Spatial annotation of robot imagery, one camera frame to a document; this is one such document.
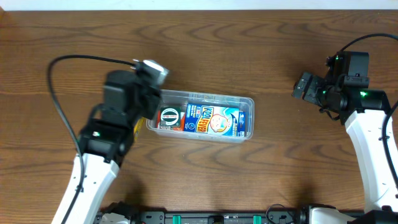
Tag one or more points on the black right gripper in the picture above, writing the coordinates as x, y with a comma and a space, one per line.
310, 89

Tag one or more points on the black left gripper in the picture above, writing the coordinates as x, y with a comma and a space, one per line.
150, 101

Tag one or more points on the yellow Woods syrup box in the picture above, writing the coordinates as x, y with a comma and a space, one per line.
138, 127

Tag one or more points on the small green round-logo box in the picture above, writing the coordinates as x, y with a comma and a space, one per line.
170, 116

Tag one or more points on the red white medicine box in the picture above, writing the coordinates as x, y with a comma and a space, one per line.
179, 128

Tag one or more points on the blue Kool Fever box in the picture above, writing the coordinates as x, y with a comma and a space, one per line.
215, 120

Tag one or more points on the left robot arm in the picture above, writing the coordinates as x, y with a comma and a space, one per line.
106, 138

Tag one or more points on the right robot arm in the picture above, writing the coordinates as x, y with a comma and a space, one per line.
366, 116

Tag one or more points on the clear plastic container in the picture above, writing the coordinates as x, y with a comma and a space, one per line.
183, 98

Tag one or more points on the black mounting rail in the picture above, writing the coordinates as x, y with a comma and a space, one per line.
156, 217

